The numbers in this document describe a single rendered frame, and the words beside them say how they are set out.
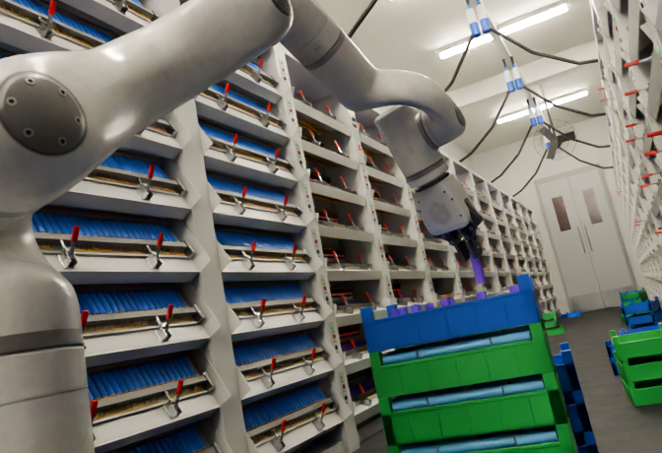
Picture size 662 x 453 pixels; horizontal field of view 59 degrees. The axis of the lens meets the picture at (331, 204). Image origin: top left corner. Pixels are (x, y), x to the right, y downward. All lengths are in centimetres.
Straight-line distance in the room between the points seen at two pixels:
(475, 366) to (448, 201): 31
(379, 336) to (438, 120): 40
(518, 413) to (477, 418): 7
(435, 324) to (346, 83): 44
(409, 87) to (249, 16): 38
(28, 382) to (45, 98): 22
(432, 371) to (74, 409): 67
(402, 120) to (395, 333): 39
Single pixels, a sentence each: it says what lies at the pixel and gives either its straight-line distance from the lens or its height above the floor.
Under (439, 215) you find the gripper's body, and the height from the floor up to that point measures 63.
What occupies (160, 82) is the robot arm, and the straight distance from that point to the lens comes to 68.
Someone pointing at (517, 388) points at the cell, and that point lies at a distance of 105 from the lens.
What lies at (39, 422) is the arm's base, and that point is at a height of 43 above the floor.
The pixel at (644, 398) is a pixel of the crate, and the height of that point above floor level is 2.
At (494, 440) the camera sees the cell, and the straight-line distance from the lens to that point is 107.
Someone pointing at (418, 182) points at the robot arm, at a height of 69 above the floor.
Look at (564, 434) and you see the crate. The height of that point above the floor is 22.
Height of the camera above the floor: 45
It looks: 12 degrees up
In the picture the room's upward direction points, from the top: 11 degrees counter-clockwise
